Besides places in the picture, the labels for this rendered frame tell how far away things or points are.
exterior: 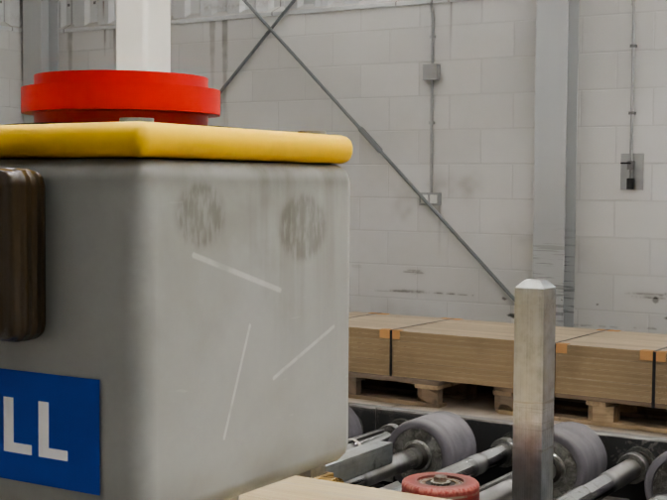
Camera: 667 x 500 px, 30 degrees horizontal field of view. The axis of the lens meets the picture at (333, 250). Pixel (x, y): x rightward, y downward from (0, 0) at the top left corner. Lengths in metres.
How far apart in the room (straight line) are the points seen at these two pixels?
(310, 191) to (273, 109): 8.67
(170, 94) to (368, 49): 8.29
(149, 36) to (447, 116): 6.76
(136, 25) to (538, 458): 0.68
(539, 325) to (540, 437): 0.12
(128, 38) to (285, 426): 1.29
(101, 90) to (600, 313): 7.60
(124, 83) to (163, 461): 0.07
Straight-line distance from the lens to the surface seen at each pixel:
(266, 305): 0.24
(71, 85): 0.24
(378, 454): 1.78
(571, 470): 1.85
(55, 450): 0.23
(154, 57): 1.51
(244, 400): 0.24
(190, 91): 0.24
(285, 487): 1.30
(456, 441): 1.91
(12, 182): 0.22
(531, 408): 1.39
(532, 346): 1.38
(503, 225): 8.03
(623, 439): 1.92
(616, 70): 7.79
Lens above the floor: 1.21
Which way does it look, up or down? 3 degrees down
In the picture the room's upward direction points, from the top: straight up
